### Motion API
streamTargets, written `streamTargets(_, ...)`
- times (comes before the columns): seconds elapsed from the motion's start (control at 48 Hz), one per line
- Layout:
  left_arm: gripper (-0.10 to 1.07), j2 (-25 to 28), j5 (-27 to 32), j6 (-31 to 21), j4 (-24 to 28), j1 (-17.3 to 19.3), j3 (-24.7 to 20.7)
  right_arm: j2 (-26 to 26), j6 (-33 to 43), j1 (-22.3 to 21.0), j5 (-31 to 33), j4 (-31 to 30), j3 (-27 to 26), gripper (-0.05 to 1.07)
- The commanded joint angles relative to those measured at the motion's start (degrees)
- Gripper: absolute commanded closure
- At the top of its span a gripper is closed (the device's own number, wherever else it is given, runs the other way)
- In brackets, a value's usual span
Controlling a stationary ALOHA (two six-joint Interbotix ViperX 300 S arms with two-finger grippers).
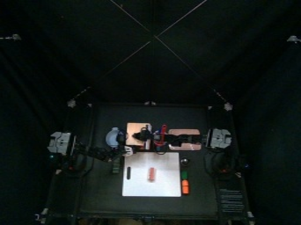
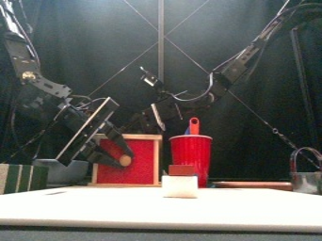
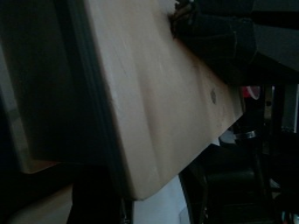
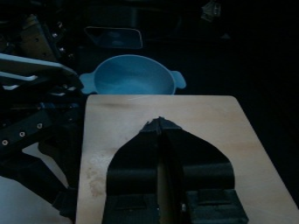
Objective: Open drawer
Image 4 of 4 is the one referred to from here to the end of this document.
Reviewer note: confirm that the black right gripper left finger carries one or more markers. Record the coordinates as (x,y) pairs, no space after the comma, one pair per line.
(133,172)

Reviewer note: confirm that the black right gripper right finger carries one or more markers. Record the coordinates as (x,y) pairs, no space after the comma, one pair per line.
(206,172)

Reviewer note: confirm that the dark blue rectangular tray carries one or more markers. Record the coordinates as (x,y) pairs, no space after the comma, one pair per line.
(117,38)

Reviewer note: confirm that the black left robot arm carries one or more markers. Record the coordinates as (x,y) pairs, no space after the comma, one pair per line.
(35,128)

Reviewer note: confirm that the light wooden cutting board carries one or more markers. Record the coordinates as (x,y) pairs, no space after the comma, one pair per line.
(218,122)

